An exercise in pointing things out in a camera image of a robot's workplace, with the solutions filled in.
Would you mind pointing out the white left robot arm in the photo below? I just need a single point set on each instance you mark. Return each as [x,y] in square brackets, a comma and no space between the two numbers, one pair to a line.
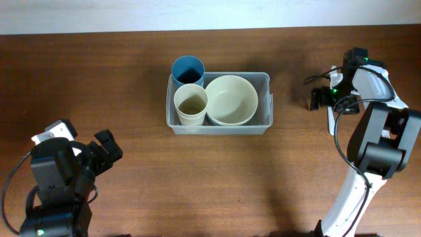
[65,172]

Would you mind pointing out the white plastic spoon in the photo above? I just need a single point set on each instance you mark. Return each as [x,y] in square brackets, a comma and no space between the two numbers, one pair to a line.
[331,120]

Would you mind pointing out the clear plastic container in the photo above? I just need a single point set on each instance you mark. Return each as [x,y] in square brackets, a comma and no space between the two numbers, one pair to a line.
[262,119]

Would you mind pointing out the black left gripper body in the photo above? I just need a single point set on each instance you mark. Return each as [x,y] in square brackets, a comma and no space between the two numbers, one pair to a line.
[95,160]

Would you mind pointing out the blue plastic cup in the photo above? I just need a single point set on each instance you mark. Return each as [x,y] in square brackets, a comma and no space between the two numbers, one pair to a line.
[188,70]

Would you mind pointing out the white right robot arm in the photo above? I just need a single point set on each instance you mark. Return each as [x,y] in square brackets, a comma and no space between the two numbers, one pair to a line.
[374,132]

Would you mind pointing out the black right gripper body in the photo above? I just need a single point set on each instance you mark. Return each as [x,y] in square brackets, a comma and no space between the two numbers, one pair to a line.
[342,98]

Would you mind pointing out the beige plastic cup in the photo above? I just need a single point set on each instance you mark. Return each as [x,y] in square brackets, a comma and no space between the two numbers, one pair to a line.
[191,101]
[197,121]

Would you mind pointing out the white plastic fork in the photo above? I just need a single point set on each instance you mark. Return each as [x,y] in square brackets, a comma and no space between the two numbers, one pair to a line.
[385,134]

